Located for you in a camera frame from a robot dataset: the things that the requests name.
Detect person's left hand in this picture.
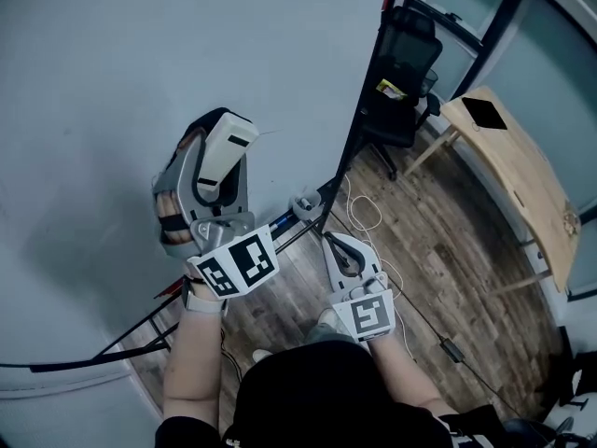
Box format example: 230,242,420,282
157,189,193,246

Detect white floor cable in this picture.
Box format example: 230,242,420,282
344,175,416,363

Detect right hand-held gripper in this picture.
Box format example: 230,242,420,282
322,232,397,344

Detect black tablet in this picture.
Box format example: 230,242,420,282
460,94,509,132

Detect person's right shoe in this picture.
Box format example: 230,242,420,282
316,308,341,330

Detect white round pen holder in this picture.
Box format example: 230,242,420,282
289,189,323,218

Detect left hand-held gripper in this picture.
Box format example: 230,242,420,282
160,136,280,301

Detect white wristwatch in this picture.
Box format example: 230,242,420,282
180,280,229,315

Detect yellow packet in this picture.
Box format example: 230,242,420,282
376,78,408,101

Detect person's right forearm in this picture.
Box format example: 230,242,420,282
368,336,456,417

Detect large white whiteboard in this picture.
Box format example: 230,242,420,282
0,0,397,372

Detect black mesh office chair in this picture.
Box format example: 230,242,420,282
361,6,444,181

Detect person's left forearm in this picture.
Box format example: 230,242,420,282
161,308,225,422

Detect thin black cable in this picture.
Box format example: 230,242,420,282
218,329,243,377

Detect black power adapter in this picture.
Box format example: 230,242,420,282
440,338,465,363

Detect person's black shirt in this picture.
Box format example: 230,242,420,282
156,341,514,448

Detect white whiteboard eraser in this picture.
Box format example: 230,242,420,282
176,107,260,193

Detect light wooden table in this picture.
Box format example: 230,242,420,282
403,86,582,296

